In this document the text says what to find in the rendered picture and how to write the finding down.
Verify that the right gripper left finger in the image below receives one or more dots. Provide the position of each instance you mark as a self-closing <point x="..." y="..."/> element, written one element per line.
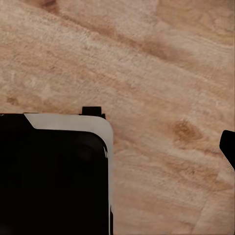
<point x="12" y="146"/>

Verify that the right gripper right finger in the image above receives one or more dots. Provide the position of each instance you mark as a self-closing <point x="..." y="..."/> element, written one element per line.
<point x="227" y="146"/>

